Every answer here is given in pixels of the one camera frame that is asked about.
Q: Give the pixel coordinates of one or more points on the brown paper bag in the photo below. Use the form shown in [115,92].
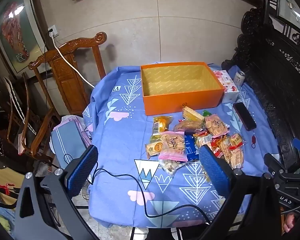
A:
[2,182]

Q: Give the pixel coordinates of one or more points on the striped blue folded bag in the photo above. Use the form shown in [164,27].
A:
[67,137]

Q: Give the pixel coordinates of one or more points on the orange cardboard box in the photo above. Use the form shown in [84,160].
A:
[182,100]

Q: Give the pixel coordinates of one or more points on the carved brown wooden chair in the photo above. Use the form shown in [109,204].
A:
[67,80]

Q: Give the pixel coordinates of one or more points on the red yellow snack packet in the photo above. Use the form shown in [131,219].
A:
[202,140]

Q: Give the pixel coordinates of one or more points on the white drink can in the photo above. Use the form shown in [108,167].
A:
[239,78]

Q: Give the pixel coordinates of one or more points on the blue printed tablecloth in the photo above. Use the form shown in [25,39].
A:
[115,180]

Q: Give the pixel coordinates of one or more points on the person's right hand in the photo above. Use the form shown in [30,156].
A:
[288,223]

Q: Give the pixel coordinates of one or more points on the yellow cake packet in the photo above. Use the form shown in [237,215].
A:
[161,126]

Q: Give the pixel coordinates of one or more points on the clear white snack packet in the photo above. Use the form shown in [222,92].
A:
[170,166]

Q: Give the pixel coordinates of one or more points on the curved wooden armchair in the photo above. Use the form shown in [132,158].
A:
[27,130]

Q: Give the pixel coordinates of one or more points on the green snack packet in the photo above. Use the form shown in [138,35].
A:
[206,113]

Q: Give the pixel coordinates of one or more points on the small tan cracker packet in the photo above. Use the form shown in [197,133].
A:
[153,149]

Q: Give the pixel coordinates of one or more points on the blue snack packet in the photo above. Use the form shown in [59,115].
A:
[190,147]

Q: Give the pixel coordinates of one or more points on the yellow wafer packet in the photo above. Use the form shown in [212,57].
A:
[192,113]

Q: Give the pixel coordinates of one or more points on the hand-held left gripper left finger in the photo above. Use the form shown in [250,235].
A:
[82,170]

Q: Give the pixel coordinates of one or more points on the white wall socket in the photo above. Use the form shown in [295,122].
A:
[53,30]

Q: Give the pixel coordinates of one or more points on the white pink tissue box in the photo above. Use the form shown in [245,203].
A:
[227,85]

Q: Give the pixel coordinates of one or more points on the brown bread packet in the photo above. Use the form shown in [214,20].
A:
[187,125]

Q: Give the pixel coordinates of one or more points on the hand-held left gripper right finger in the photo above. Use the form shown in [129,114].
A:
[215,170]

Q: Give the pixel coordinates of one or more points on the red key fob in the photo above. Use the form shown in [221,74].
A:
[253,141]

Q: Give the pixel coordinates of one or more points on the black smartphone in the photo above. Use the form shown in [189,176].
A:
[245,116]

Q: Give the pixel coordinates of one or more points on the framed red painting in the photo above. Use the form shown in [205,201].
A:
[15,30]

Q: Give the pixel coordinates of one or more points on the round cracker packet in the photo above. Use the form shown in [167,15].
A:
[216,126]

